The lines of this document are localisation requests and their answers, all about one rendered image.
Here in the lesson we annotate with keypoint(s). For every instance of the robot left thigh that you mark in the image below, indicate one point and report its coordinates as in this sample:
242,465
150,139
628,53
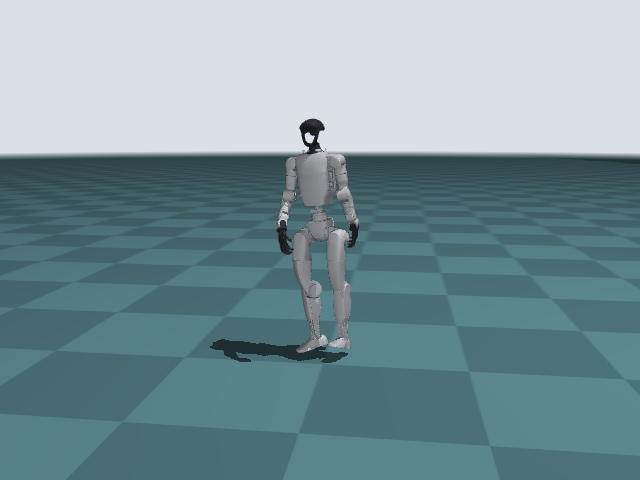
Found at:
336,258

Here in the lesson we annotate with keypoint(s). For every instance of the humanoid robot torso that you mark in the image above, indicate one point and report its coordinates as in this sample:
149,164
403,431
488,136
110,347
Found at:
317,186

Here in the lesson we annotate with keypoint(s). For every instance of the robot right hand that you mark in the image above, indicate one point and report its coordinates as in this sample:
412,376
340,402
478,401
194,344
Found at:
282,237

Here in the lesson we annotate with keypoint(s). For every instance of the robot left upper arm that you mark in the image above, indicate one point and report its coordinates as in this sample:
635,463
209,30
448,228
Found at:
338,163

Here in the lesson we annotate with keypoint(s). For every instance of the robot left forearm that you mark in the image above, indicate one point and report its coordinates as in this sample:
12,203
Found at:
349,210

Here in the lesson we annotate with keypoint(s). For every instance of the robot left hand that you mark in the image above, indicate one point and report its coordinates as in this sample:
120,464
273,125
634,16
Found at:
354,235

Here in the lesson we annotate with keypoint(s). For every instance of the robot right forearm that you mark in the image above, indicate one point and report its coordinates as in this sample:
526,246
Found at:
284,212

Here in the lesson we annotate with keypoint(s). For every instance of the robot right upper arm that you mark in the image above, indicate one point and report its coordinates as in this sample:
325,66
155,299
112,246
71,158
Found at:
291,180

